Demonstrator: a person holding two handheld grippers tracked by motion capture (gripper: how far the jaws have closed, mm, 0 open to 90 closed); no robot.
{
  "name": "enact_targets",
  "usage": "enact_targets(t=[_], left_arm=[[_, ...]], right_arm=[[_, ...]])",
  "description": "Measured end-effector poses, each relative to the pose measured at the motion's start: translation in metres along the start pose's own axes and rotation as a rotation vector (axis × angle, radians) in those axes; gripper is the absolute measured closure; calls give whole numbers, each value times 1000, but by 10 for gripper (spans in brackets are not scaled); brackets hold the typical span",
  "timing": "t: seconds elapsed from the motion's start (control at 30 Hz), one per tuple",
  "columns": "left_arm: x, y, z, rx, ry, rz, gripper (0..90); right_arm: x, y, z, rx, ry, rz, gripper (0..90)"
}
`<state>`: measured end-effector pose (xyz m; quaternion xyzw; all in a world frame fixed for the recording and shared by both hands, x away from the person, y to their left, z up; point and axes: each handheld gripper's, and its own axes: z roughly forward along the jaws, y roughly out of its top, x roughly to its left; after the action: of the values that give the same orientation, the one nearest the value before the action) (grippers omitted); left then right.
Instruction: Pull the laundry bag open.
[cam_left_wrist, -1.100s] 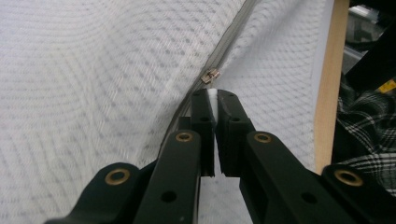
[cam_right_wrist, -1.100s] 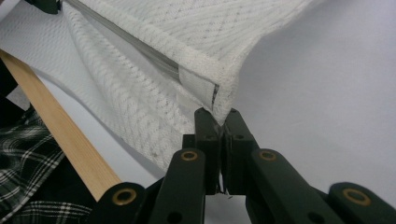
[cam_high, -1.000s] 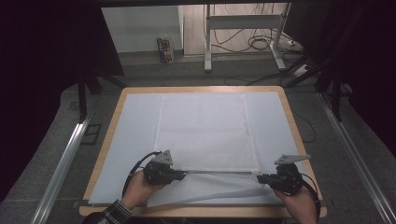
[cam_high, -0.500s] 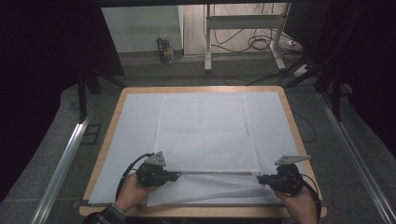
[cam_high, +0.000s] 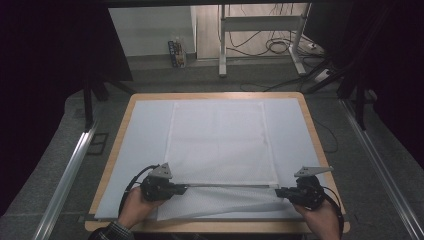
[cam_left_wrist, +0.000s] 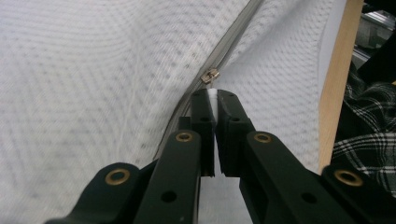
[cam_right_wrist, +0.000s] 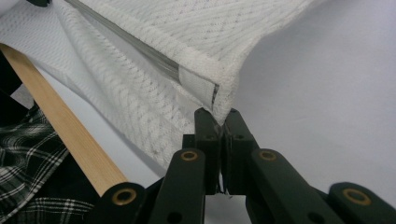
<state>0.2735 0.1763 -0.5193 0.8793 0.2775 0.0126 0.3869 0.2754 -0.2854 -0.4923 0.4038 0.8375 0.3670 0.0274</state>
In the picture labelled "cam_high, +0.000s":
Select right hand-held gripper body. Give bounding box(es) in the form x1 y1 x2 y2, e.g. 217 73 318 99
289 165 334 211

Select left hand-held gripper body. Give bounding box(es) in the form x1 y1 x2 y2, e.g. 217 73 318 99
139 162 176 203

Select white towel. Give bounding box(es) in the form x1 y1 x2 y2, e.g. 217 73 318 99
156 100 303 222

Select person's left hand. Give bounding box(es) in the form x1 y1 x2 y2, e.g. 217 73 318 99
118 186 164 229

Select person's right hand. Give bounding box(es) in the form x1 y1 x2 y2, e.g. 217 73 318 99
293 199 341 240

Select white table mat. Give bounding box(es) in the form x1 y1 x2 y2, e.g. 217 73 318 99
94 98 323 222

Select wooden table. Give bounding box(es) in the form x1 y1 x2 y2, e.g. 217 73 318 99
84 92 351 234

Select black metal stand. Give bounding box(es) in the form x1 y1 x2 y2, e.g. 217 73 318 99
304 58 369 131
82 75 136 132

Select white power strip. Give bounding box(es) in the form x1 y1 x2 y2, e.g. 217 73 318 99
313 68 335 84

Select colourful drink pack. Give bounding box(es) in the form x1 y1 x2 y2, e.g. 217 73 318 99
167 39 188 69

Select black curtain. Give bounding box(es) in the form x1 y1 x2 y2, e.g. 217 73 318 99
0 0 134 218
304 0 424 168

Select white cabinet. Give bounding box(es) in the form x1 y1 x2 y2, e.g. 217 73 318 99
107 5 198 58

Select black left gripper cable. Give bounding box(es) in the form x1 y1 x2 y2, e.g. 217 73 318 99
118 163 161 218

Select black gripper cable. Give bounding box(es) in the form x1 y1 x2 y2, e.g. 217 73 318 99
321 185 345 239
118 163 161 218

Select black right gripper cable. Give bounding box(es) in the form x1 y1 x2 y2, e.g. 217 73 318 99
321 185 345 239

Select thin black floor cable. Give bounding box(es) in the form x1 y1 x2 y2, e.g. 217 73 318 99
313 118 340 155

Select aluminium floor rail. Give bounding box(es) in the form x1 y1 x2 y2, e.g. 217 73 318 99
32 119 101 240
339 99 424 240

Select tangled black floor cables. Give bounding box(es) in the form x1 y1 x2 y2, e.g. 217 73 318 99
226 3 313 58

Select white metal desk frame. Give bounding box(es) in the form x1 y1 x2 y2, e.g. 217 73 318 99
218 3 313 78

